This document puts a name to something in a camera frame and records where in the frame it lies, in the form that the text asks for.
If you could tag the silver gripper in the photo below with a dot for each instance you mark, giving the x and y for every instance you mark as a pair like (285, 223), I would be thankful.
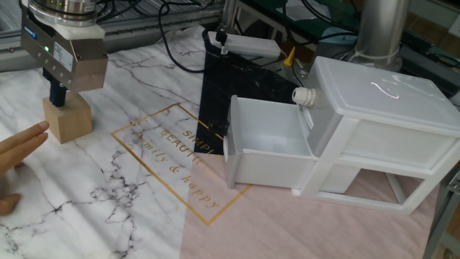
(54, 54)

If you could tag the wooden cube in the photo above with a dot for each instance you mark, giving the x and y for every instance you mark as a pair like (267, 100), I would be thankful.
(72, 122)

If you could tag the white drawer with black knob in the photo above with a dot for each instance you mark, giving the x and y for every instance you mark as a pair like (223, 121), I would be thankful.
(273, 169)

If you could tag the white plastic drawer cabinet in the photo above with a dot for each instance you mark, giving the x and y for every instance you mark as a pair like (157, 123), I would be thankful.
(381, 93)

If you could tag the person's bare hand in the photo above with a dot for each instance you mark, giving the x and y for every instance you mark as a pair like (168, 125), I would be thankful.
(18, 147)

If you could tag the marble pink black tablecloth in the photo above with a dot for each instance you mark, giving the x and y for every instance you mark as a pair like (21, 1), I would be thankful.
(108, 198)

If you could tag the black power plug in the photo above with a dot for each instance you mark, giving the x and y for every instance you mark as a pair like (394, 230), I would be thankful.
(221, 37)

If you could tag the white power strip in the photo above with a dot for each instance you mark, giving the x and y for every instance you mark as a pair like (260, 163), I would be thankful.
(248, 45)

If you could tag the light blue round lid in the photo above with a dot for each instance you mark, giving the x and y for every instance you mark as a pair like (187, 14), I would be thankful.
(339, 36)

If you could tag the aluminium table rail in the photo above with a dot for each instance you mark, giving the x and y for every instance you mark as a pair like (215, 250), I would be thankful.
(143, 34)

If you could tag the grey metal frame leg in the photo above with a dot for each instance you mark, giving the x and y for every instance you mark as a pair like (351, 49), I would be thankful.
(440, 216)

